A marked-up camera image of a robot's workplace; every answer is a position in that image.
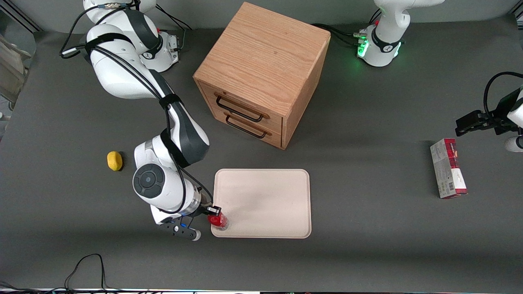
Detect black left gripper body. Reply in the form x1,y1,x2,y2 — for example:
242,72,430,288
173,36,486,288
482,109,520,136

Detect red coke bottle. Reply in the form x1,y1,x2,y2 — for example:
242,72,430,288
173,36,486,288
207,213,230,232

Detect beige plastic tray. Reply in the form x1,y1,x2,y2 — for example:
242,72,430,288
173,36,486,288
211,169,312,239

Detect grey and red carton box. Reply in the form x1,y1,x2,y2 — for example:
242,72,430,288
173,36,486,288
430,138,468,199

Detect yellow lemon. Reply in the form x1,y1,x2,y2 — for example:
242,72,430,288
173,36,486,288
107,151,123,172

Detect wooden drawer cabinet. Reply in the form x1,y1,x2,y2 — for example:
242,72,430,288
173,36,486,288
193,2,331,150

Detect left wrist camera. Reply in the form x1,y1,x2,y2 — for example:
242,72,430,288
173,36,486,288
504,136,523,153

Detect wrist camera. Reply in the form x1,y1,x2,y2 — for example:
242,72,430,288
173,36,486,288
504,136,523,153
159,218,202,242

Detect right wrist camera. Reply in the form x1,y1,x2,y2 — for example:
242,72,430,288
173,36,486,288
159,218,202,242

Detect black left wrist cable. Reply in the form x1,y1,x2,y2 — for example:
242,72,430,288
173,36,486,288
484,71,523,120

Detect short black drawer handle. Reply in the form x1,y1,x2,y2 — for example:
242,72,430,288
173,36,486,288
226,115,268,139

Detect long black drawer handle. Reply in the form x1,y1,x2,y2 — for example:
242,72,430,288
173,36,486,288
215,95,264,123

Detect black looped cable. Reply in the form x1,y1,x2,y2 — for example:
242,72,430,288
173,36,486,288
0,254,164,294

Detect black left arm base cables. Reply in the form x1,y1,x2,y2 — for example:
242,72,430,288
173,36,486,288
311,8,382,47

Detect black arm base cables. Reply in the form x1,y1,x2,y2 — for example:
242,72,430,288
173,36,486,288
311,8,382,47
156,5,194,53

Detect black right arm base cables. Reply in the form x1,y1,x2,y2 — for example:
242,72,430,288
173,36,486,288
156,5,194,53

